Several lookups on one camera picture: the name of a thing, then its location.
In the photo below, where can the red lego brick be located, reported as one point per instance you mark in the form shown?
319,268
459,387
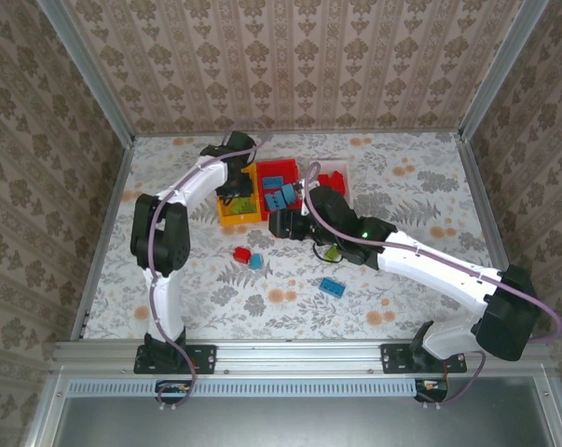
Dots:
324,180
241,255
339,180

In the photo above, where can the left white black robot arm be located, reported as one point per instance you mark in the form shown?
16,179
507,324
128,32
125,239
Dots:
161,242

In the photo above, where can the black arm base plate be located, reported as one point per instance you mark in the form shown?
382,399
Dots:
392,358
206,358

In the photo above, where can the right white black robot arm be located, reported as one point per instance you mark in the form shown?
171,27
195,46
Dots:
425,270

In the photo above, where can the long green lego brick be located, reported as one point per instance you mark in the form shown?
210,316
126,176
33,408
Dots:
237,207
250,204

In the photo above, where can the grey metal sheet panel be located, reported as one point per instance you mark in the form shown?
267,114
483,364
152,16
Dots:
308,423

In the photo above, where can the black connector port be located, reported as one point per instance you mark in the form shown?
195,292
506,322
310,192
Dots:
171,391
432,390

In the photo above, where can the wide aluminium mounting rail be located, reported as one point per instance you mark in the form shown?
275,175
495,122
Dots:
299,356

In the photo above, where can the small blue lego brick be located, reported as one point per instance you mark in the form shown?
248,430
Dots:
256,262

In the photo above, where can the white plastic bin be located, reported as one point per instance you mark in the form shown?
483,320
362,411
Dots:
336,164

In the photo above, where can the red plastic bin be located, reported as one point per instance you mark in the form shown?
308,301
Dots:
280,167

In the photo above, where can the aluminium lower frame bar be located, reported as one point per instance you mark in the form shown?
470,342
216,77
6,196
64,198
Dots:
45,414
557,410

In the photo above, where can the large green lego brick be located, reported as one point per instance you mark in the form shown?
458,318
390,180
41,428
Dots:
331,253

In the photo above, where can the aluminium frame post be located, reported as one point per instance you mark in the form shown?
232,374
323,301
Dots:
91,74
499,70

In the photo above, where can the orange plastic bin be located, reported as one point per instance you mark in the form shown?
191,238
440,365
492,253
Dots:
236,219

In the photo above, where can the aluminium table side rail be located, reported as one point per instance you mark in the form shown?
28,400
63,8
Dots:
485,209
111,209

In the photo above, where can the long blue lego brick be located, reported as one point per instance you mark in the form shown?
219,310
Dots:
276,200
333,286
272,181
288,192

